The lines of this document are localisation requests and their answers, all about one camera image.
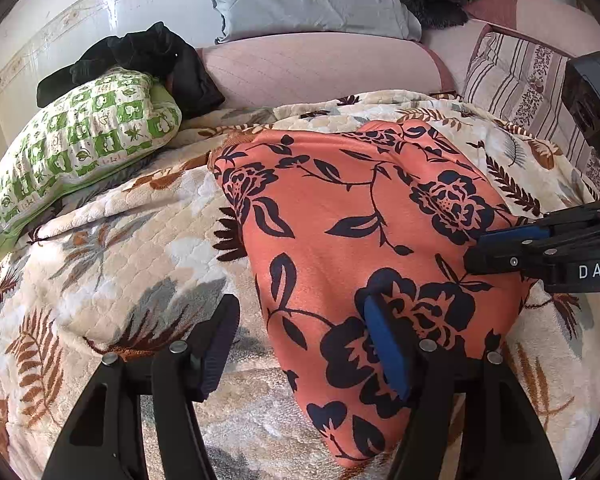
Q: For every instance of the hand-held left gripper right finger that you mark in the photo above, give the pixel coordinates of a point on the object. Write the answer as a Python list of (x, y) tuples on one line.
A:
[(387, 350)]

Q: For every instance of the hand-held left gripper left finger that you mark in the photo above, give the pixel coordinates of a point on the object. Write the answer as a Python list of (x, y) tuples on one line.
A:
[(216, 355)]

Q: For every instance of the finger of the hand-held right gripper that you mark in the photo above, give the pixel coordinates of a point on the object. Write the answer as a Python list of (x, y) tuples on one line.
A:
[(517, 236), (510, 260)]

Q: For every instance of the orange floral garment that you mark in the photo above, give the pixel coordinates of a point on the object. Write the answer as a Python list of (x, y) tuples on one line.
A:
[(340, 200)]

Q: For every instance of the striped floral pillow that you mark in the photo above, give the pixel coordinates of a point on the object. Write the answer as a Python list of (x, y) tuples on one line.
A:
[(520, 85)]

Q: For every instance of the cream leaf print blanket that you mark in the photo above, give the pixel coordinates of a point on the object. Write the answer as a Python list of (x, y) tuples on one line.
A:
[(145, 240)]

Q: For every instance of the green white patterned pillow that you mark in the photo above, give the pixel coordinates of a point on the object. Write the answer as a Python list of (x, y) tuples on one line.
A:
[(80, 140)]

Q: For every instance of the pink padded headboard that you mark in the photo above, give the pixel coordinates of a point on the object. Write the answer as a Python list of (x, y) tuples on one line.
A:
[(320, 70)]

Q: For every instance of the black cloth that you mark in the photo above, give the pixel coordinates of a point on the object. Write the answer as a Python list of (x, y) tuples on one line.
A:
[(145, 50)]

